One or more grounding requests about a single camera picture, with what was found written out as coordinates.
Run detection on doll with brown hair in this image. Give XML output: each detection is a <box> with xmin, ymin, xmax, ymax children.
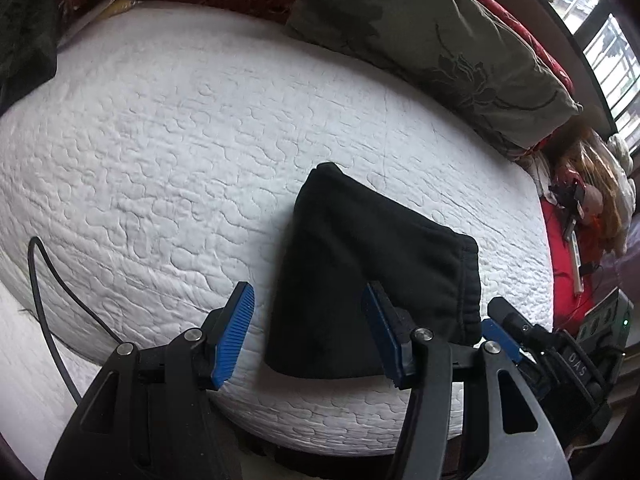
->
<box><xmin>544</xmin><ymin>124</ymin><xmax>637</xmax><ymax>262</ymax></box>

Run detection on dark green garment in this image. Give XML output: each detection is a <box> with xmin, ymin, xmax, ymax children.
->
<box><xmin>1</xmin><ymin>0</ymin><xmax>60</xmax><ymax>112</ymax></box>

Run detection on white quilted mattress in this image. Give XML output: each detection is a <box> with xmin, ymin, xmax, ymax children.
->
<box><xmin>1</xmin><ymin>3</ymin><xmax>553</xmax><ymax>477</ymax></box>

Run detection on grey floral pillow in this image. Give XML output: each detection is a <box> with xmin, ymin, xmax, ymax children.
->
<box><xmin>286</xmin><ymin>0</ymin><xmax>582</xmax><ymax>159</ymax></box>

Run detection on black pants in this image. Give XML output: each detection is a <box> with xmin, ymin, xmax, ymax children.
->
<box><xmin>265</xmin><ymin>162</ymin><xmax>482</xmax><ymax>379</ymax></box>

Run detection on black cable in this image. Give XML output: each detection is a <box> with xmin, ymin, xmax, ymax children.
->
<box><xmin>27</xmin><ymin>235</ymin><xmax>122</xmax><ymax>406</ymax></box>

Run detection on window with bars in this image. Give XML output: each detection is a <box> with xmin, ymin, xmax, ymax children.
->
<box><xmin>547</xmin><ymin>0</ymin><xmax>639</xmax><ymax>153</ymax></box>

